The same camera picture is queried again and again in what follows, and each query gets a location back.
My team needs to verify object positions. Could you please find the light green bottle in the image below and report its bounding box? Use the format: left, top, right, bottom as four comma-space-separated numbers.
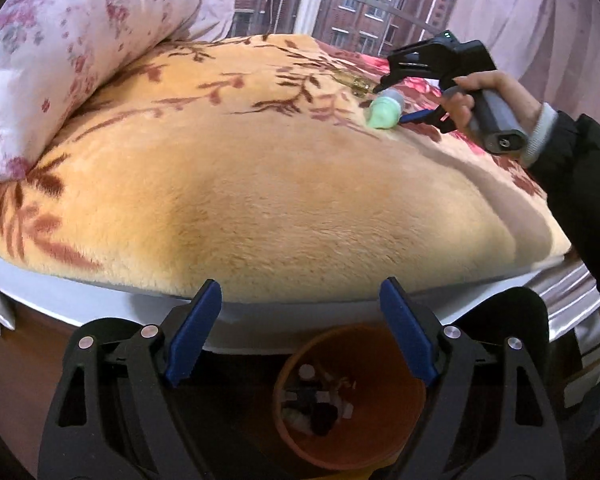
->
366, 88, 404, 129

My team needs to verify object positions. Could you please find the right forearm black sleeve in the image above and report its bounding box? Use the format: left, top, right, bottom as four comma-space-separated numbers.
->
519, 103, 600, 294

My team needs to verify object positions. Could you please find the orange trash bin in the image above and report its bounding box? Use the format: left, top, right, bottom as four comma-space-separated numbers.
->
272, 325, 426, 471

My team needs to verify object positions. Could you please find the right hand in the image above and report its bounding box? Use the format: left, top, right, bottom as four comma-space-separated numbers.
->
439, 70, 542, 140

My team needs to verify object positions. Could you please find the right sheer curtain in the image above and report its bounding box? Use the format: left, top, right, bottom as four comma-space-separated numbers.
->
448, 0, 600, 123

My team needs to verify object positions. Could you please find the sheer curtain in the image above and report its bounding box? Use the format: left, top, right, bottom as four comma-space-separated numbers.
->
169, 0, 235, 42
448, 0, 600, 123

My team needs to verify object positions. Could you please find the silver striped bed sheet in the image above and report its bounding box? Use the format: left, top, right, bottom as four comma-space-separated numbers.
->
526, 257, 600, 342

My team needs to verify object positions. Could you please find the yellow floral plush blanket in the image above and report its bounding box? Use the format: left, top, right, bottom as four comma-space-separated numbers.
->
0, 35, 570, 304

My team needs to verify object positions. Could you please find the left sheer curtain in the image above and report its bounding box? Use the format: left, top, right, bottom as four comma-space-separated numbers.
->
169, 0, 235, 42

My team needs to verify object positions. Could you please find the pink floral pillow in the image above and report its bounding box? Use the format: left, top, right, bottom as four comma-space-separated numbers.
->
0, 0, 201, 182

